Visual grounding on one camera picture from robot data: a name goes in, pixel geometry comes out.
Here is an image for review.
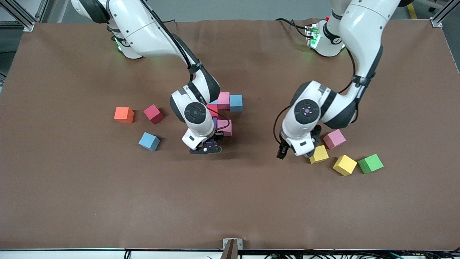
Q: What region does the green foam block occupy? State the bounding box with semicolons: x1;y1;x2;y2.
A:
357;154;384;174

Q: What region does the grey metal bracket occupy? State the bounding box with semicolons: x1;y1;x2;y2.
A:
221;238;243;259

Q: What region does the aluminium frame post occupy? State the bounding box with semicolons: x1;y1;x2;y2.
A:
0;0;49;32
429;0;460;28

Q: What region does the yellow foam block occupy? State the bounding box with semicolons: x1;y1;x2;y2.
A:
310;145;330;164
332;154;358;177

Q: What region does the orange foam block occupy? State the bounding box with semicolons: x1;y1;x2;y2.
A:
114;107;135;124

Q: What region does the black base cable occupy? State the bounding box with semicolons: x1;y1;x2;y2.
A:
275;18;309;38

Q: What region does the brown table cover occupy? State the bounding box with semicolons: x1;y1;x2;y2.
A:
0;18;460;251

